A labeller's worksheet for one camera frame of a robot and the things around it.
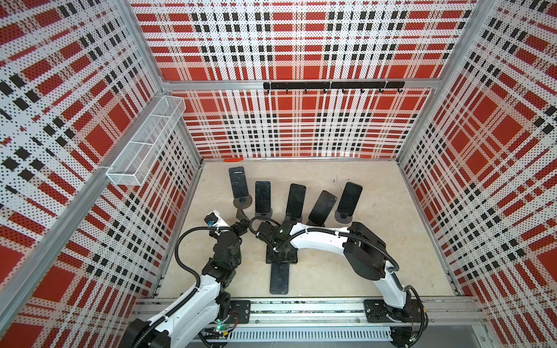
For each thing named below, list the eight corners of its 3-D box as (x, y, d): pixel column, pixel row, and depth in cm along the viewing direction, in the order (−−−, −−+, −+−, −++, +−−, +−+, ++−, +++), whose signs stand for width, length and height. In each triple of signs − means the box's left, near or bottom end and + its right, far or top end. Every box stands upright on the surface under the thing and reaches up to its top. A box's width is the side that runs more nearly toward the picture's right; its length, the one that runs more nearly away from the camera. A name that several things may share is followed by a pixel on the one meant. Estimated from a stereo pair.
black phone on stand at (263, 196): (257, 217, 100) (253, 200, 89) (259, 199, 107) (256, 180, 96) (271, 217, 100) (269, 199, 89) (272, 199, 107) (270, 180, 96)
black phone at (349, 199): (335, 215, 100) (341, 194, 88) (342, 202, 105) (349, 180, 93) (348, 222, 98) (357, 201, 85) (355, 208, 103) (363, 186, 90)
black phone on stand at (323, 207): (307, 226, 98) (309, 206, 86) (320, 210, 104) (324, 189, 91) (319, 234, 96) (324, 215, 83) (332, 217, 101) (338, 196, 89)
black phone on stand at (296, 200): (287, 220, 99) (286, 202, 87) (291, 202, 106) (291, 182, 94) (301, 222, 98) (302, 204, 87) (304, 203, 105) (305, 184, 93)
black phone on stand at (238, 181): (237, 206, 105) (230, 184, 91) (236, 190, 111) (228, 168, 97) (251, 203, 106) (245, 181, 92) (248, 188, 112) (242, 165, 99)
